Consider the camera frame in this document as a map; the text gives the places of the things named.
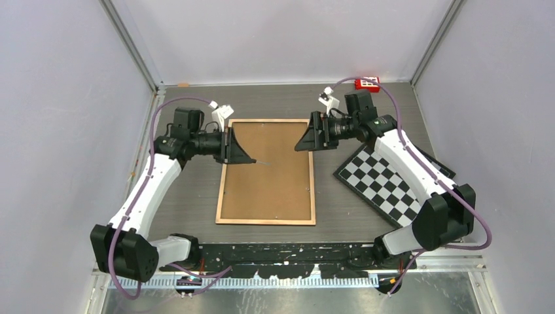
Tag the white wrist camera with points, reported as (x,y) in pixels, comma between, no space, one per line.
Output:
(328,100)
(220,113)

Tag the black picture frame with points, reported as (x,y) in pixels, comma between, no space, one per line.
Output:
(281,194)

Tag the red toy brick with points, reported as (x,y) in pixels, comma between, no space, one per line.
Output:
(368,83)

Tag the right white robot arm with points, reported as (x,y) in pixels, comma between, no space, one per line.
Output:
(444,214)

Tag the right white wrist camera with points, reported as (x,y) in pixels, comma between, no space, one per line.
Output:
(328,100)

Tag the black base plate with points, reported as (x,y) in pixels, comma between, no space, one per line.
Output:
(333,260)

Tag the black white checkerboard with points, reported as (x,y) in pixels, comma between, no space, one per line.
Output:
(377,183)

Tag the aluminium rail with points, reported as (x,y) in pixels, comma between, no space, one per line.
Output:
(443,260)

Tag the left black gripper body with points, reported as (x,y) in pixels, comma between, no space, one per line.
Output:
(207,144)

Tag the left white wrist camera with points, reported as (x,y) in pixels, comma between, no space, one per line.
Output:
(220,113)

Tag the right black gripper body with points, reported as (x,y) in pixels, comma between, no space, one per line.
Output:
(341,129)

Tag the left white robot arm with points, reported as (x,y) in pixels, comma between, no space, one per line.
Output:
(122,247)

